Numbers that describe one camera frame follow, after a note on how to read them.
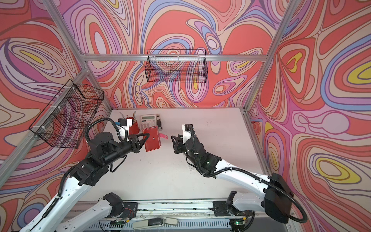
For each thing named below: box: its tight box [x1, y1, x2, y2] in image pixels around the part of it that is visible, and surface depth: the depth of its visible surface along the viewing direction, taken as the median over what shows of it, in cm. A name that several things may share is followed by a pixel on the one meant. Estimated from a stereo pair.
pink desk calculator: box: [140, 114, 157, 132], surface depth 110 cm
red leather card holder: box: [142, 125, 162, 152], surface depth 66 cm
